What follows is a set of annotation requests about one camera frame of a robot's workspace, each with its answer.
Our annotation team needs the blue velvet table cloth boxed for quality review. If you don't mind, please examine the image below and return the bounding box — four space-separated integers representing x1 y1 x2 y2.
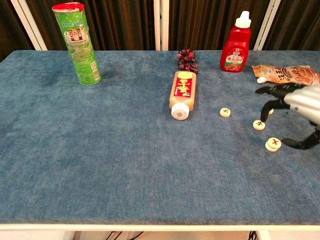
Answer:
0 49 320 226

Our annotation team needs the green chips can red lid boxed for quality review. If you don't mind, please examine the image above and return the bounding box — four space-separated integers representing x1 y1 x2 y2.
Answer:
51 2 102 86

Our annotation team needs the white table frame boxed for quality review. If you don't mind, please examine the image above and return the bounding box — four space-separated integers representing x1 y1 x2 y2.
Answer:
0 223 320 240

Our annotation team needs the white metal frame post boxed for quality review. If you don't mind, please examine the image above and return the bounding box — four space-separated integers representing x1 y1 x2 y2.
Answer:
252 0 282 51
153 0 170 51
9 0 48 51

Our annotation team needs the dark red grape bunch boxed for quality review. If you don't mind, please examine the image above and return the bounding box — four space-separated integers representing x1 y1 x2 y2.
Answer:
176 48 200 75

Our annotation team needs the red ketchup squeeze bottle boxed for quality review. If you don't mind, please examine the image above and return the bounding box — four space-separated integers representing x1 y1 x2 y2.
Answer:
219 10 252 73

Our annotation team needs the brown spouted sauce pouch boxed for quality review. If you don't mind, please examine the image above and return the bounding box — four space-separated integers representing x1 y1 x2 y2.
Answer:
251 64 320 87

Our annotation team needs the red label drink bottle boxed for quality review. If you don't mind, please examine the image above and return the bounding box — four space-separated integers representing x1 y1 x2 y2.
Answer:
168 70 198 121

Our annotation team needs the dark brown pleated curtain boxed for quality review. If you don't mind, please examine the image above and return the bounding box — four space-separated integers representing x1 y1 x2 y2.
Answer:
0 0 320 62

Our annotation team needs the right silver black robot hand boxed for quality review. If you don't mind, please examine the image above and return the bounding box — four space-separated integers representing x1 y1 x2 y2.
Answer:
255 83 320 150

